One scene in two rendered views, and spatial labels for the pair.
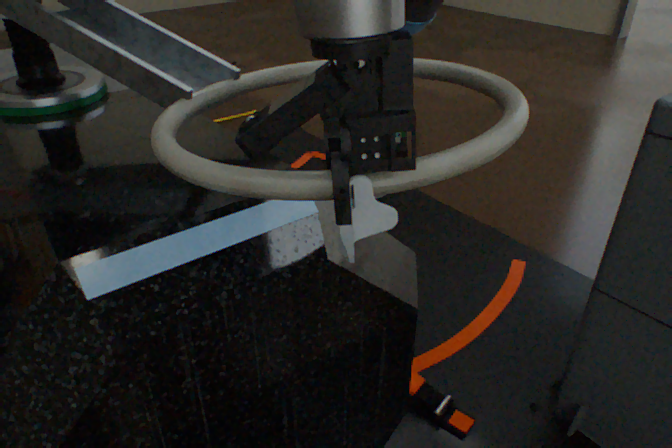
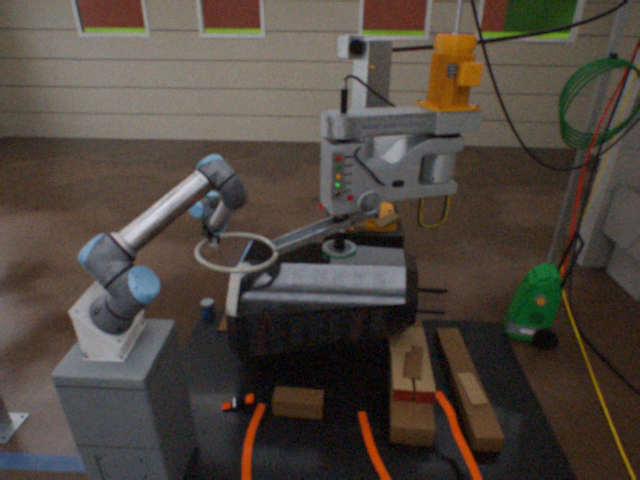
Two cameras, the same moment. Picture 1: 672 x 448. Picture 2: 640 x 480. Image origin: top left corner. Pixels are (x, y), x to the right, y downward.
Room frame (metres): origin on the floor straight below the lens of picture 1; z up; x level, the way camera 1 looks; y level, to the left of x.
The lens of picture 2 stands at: (2.57, -1.35, 2.15)
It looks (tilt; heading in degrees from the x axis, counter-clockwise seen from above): 27 degrees down; 132
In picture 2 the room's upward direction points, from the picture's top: 1 degrees clockwise
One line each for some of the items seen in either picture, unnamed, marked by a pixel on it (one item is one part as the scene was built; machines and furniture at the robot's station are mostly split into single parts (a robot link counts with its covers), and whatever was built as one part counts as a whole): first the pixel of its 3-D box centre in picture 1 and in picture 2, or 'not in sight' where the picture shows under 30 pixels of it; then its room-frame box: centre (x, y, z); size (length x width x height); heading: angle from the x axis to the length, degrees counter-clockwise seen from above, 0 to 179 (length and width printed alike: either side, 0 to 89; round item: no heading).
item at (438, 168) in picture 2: not in sight; (438, 164); (1.34, 1.13, 1.34); 0.19 x 0.19 x 0.20
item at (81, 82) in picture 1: (42, 85); (339, 247); (1.01, 0.56, 0.84); 0.21 x 0.21 x 0.01
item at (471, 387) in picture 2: not in sight; (471, 388); (1.96, 0.74, 0.13); 0.25 x 0.10 x 0.01; 137
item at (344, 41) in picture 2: not in sight; (350, 46); (0.57, 1.15, 2.00); 0.20 x 0.18 x 0.15; 129
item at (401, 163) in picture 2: not in sight; (401, 174); (1.22, 0.89, 1.30); 0.74 x 0.23 x 0.49; 60
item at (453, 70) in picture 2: not in sight; (452, 72); (1.35, 1.13, 1.90); 0.31 x 0.28 x 0.40; 150
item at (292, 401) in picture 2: not in sight; (298, 402); (1.21, -0.03, 0.07); 0.30 x 0.12 x 0.12; 37
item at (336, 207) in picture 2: not in sight; (354, 175); (1.05, 0.63, 1.32); 0.36 x 0.22 x 0.45; 60
